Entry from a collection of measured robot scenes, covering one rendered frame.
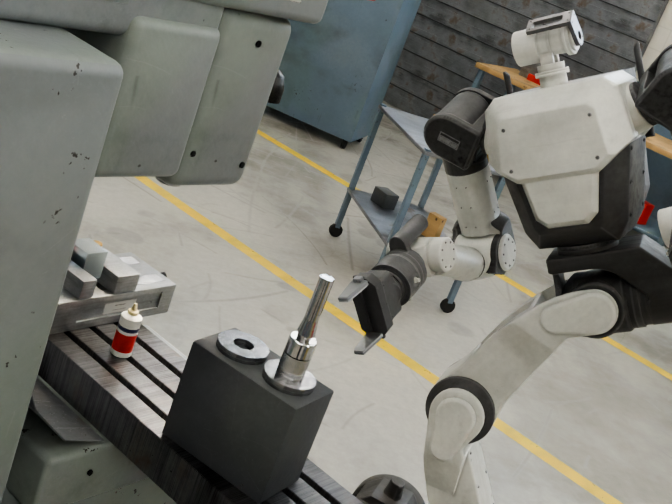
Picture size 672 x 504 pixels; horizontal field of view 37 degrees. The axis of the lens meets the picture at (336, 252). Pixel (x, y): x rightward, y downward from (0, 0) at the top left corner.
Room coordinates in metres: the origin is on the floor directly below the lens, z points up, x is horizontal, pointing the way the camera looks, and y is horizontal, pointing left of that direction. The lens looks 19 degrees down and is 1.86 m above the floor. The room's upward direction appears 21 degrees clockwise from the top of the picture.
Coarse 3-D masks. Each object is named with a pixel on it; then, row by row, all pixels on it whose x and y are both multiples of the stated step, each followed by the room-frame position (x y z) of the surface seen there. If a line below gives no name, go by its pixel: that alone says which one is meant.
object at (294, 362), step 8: (288, 344) 1.44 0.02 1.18; (288, 352) 1.44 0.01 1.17; (296, 352) 1.43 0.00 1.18; (304, 352) 1.44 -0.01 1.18; (312, 352) 1.45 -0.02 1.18; (280, 360) 1.45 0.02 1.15; (288, 360) 1.44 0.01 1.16; (296, 360) 1.43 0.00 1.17; (304, 360) 1.44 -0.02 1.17; (280, 368) 1.44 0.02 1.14; (288, 368) 1.44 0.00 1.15; (296, 368) 1.44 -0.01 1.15; (304, 368) 1.44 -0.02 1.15; (288, 376) 1.43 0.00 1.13; (296, 376) 1.44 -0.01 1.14; (304, 376) 1.46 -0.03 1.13
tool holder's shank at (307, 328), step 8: (320, 280) 1.45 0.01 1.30; (328, 280) 1.45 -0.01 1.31; (320, 288) 1.45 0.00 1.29; (328, 288) 1.45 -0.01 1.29; (312, 296) 1.45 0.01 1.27; (320, 296) 1.45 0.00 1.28; (312, 304) 1.45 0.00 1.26; (320, 304) 1.45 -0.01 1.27; (312, 312) 1.45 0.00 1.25; (320, 312) 1.45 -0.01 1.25; (304, 320) 1.45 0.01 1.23; (312, 320) 1.45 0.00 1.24; (304, 328) 1.44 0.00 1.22; (312, 328) 1.45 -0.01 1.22; (304, 336) 1.44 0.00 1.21; (312, 336) 1.45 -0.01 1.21
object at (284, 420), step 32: (192, 352) 1.47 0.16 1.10; (224, 352) 1.46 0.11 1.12; (256, 352) 1.49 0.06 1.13; (192, 384) 1.46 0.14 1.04; (224, 384) 1.44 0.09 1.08; (256, 384) 1.41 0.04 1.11; (288, 384) 1.42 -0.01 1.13; (320, 384) 1.49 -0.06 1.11; (192, 416) 1.45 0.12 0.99; (224, 416) 1.43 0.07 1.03; (256, 416) 1.40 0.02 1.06; (288, 416) 1.38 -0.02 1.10; (320, 416) 1.47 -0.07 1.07; (192, 448) 1.44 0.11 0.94; (224, 448) 1.42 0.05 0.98; (256, 448) 1.39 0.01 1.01; (288, 448) 1.40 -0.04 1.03; (256, 480) 1.39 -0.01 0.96; (288, 480) 1.45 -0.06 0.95
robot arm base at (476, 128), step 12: (492, 96) 2.04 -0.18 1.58; (432, 120) 1.94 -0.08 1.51; (444, 120) 1.93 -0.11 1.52; (456, 120) 1.93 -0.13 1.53; (480, 120) 1.95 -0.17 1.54; (432, 132) 1.95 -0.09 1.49; (444, 132) 1.94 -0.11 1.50; (456, 132) 1.93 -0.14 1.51; (468, 132) 1.92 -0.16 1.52; (480, 132) 1.91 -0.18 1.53; (432, 144) 1.96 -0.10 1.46; (444, 144) 1.95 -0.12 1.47; (456, 144) 1.93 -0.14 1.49; (468, 144) 1.92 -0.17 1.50; (444, 156) 1.95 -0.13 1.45; (456, 156) 1.94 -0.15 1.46; (468, 156) 1.93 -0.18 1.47; (480, 156) 1.99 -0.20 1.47
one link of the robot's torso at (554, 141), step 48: (528, 96) 1.86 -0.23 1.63; (576, 96) 1.81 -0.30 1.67; (624, 96) 1.82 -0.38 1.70; (480, 144) 1.93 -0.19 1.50; (528, 144) 1.82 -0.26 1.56; (576, 144) 1.79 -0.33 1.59; (624, 144) 1.78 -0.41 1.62; (528, 192) 1.83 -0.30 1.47; (576, 192) 1.79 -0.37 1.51; (624, 192) 1.80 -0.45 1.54; (576, 240) 1.82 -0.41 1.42
